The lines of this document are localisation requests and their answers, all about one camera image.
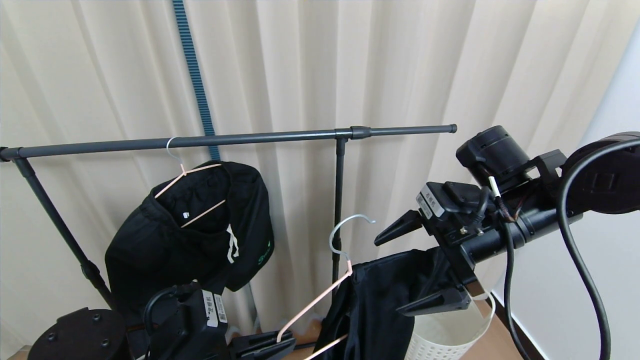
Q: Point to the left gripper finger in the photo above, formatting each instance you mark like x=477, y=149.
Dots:
x=270, y=352
x=260, y=340

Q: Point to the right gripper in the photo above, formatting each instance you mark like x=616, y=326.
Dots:
x=500, y=240

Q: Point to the black heap of clothes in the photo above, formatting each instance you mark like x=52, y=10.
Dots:
x=380, y=300

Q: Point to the pink clothes hanger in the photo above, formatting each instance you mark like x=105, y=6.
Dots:
x=349, y=267
x=202, y=168

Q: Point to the black shorts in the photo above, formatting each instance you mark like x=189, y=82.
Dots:
x=150, y=250

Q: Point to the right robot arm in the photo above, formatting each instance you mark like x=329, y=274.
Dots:
x=495, y=150

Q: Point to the white laundry basket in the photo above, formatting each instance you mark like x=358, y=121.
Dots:
x=440, y=340

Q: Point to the black clothes rack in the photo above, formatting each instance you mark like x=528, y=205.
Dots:
x=250, y=137

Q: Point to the beige curtain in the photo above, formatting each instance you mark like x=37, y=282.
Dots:
x=400, y=60
x=75, y=75

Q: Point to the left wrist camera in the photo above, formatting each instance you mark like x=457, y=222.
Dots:
x=190, y=320

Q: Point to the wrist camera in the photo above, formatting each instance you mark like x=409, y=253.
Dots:
x=445, y=197
x=190, y=320

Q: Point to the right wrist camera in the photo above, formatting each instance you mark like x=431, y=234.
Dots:
x=445, y=197

